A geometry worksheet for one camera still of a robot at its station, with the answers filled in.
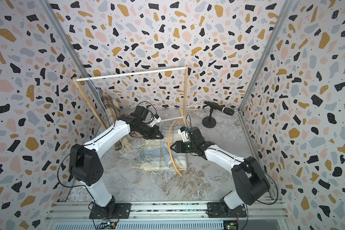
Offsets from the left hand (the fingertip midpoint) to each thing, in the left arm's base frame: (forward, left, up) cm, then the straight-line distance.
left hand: (164, 136), depth 82 cm
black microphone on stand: (+26, -33, -18) cm, 45 cm away
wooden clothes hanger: (-9, -4, -9) cm, 14 cm away
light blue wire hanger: (+26, +43, +5) cm, 50 cm away
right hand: (-5, -5, -5) cm, 9 cm away
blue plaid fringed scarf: (-3, +6, -16) cm, 18 cm away
